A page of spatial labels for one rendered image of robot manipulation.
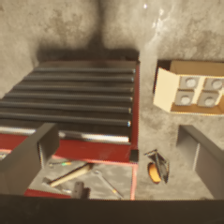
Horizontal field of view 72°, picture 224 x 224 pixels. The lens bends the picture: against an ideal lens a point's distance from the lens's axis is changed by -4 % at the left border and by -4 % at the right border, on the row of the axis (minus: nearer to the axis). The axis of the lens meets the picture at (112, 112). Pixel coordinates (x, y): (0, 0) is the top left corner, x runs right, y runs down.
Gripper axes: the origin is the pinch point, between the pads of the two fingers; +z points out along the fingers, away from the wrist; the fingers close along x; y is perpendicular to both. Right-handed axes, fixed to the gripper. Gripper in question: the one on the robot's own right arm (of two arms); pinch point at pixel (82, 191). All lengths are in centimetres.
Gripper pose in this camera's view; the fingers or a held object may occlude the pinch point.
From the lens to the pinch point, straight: 55.5
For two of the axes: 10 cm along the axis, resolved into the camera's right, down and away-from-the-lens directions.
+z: 1.4, -6.4, 7.5
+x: -4.3, -7.2, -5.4
